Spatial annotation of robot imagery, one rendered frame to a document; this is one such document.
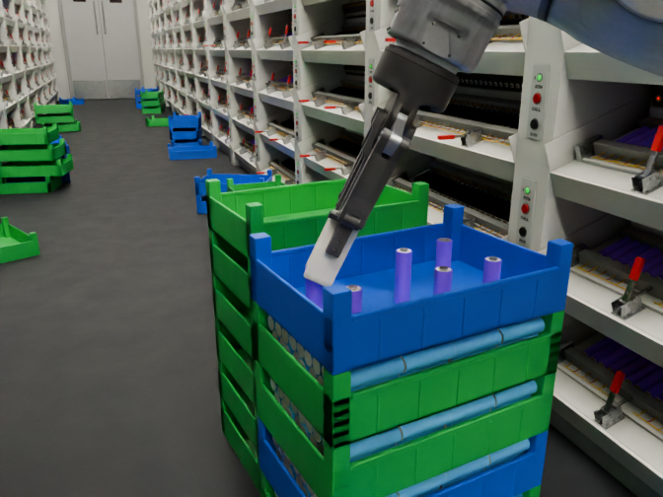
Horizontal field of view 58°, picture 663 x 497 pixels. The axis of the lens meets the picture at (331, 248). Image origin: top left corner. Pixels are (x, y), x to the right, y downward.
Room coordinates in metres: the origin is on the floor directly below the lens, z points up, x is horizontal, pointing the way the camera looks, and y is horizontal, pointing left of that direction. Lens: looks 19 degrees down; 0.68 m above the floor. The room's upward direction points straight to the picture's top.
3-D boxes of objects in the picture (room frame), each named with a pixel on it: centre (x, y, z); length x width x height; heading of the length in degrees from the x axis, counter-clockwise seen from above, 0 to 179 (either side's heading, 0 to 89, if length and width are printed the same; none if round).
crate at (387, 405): (0.63, -0.09, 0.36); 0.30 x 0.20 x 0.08; 119
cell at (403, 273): (0.63, -0.08, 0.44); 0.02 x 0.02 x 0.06
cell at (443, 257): (0.66, -0.13, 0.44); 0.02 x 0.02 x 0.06
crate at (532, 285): (0.63, -0.09, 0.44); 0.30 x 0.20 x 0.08; 119
